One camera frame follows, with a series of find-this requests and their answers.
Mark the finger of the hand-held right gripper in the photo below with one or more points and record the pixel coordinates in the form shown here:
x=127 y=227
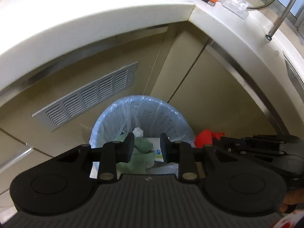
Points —
x=273 y=140
x=237 y=148

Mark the beige kitchen cabinet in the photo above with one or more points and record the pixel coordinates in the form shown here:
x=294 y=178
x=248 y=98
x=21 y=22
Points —
x=213 y=87

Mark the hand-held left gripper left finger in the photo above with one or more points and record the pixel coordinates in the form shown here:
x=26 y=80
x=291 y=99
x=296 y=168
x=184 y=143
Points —
x=129 y=148

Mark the pale green bag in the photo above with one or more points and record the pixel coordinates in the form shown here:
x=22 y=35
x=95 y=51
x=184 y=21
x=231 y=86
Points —
x=142 y=147

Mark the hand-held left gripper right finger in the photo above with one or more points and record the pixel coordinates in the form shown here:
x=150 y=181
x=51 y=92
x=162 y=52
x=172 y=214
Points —
x=165 y=148

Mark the clear plastic bin liner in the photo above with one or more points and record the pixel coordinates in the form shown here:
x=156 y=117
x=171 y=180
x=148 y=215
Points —
x=123 y=114

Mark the pale blue mesh waste basket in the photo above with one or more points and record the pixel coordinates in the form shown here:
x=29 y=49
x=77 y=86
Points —
x=171 y=123

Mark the white paper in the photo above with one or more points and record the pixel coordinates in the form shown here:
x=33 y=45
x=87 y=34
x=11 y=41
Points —
x=138 y=132
x=237 y=3

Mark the person's right hand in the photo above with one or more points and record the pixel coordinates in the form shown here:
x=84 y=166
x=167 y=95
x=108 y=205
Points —
x=293 y=200

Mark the red white patterned cloth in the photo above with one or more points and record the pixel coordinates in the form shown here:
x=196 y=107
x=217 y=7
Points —
x=292 y=220

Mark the white carton blue logo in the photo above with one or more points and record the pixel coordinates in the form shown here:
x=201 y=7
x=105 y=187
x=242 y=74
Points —
x=154 y=147

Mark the steel dish rack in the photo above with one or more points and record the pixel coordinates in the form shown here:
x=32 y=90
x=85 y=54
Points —
x=282 y=16

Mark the grey louvred vent grille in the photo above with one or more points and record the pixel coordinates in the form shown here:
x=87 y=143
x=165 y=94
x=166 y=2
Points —
x=90 y=95

